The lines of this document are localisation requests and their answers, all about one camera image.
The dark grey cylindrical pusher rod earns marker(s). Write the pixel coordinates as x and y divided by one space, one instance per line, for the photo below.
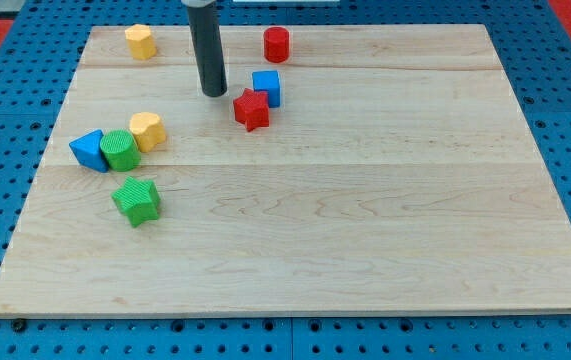
206 40

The blue cube block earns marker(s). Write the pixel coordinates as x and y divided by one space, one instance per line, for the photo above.
268 81

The red star block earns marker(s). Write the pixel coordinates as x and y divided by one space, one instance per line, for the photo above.
251 109

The green star block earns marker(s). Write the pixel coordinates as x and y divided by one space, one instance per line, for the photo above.
137 200

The yellow hexagon block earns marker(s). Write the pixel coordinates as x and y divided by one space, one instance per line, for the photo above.
140 42

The red cylinder block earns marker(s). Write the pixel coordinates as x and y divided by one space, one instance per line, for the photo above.
276 44

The yellow heart block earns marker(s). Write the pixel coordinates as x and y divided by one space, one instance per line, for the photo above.
148 130

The green cylinder block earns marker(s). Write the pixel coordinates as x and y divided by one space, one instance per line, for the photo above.
120 150

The blue triangle block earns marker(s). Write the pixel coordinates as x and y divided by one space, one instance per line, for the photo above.
88 153

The light wooden board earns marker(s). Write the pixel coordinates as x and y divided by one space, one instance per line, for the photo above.
398 177

